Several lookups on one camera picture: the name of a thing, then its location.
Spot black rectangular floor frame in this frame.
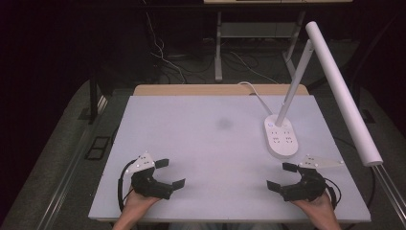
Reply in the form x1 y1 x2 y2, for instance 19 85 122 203
83 135 112 161

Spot aluminium rail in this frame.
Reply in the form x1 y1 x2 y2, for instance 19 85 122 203
35 126 94 230
372 164 406 228

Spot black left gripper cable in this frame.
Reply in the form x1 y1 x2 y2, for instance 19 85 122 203
117 158 139 213

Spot thin white floor cable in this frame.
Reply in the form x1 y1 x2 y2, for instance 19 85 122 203
144 11 187 84

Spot person's right hand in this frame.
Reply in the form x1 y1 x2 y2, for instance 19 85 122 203
291 191 338 222

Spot white lamp cable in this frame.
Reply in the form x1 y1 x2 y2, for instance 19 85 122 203
237 80 274 117

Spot person's left hand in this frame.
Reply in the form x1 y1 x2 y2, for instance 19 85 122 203
119 191 162 222

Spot white metal desk frame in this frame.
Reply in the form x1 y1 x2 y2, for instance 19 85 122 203
203 0 354 83

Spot black metal stand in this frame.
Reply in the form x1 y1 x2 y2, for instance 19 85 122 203
78 76 108 126

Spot person's grey clothing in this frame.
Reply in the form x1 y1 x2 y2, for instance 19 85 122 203
168 222 282 230

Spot black floor cables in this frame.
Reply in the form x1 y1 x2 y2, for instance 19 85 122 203
159 52 221 84

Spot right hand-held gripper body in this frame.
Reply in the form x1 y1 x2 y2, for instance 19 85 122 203
281 154 345 202

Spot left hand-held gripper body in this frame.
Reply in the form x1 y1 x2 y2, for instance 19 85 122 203
124 151 175 201

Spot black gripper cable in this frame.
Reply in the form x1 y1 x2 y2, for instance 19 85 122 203
117 158 139 213
324 176 343 211

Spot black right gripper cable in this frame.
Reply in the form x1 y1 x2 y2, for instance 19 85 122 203
324 176 343 211

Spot white desk lamp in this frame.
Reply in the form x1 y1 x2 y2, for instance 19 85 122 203
263 20 384 168

